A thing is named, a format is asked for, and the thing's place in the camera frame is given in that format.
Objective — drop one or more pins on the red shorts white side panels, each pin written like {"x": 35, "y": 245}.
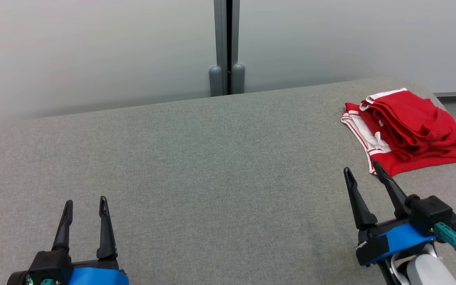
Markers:
{"x": 414, "y": 118}

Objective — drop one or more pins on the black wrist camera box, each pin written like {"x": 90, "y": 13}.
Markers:
{"x": 430, "y": 211}
{"x": 50, "y": 265}

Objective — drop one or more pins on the grey partition frame post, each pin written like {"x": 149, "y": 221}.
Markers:
{"x": 236, "y": 39}
{"x": 219, "y": 39}

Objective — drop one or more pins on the red basketball jersey striped trim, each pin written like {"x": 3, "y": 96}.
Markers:
{"x": 410, "y": 164}

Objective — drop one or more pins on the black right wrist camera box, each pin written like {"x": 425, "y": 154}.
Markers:
{"x": 430, "y": 211}

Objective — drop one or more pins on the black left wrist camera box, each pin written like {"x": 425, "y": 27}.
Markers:
{"x": 50, "y": 265}

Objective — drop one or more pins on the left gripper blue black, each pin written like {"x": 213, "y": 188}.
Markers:
{"x": 101, "y": 275}

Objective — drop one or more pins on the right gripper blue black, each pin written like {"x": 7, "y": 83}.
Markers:
{"x": 398, "y": 239}

